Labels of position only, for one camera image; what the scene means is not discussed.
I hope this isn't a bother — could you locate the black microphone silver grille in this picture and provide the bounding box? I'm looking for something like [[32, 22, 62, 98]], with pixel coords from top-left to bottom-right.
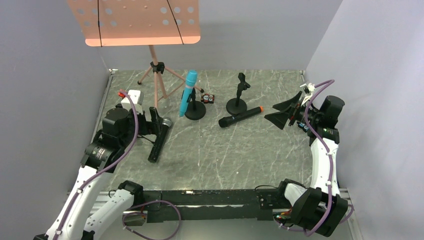
[[148, 117, 173, 163]]

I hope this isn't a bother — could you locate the black round-base mic stand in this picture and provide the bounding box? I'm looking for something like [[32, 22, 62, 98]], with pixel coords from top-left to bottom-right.
[[184, 88, 206, 121]]

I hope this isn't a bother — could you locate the black tall mic stand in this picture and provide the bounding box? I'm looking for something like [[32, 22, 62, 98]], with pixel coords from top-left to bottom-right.
[[226, 72, 251, 115]]

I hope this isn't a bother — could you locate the blue microphone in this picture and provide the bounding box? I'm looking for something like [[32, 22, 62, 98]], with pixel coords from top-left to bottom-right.
[[179, 69, 198, 117]]

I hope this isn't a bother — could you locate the black microphone orange tip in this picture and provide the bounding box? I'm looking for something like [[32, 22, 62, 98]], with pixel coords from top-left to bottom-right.
[[218, 106, 264, 128]]

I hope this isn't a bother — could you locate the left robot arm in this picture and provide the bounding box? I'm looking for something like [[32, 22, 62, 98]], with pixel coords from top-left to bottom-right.
[[34, 103, 171, 240]]

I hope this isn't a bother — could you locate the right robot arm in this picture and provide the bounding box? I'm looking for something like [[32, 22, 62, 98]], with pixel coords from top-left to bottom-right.
[[265, 92, 348, 237]]

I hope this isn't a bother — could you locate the pink music stand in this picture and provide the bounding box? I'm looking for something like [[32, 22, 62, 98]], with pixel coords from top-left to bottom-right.
[[67, 0, 201, 107]]

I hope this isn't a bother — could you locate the small blue black cube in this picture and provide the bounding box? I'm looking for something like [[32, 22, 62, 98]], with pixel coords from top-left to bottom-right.
[[297, 121, 309, 133]]

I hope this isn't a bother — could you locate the small red black cube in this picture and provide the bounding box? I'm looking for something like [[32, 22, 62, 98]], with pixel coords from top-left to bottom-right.
[[201, 93, 215, 104]]

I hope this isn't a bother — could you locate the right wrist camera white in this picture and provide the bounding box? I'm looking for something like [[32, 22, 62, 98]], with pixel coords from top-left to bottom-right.
[[300, 83, 316, 105]]

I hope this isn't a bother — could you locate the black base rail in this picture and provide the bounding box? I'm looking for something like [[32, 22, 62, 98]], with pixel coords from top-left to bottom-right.
[[125, 188, 291, 223]]

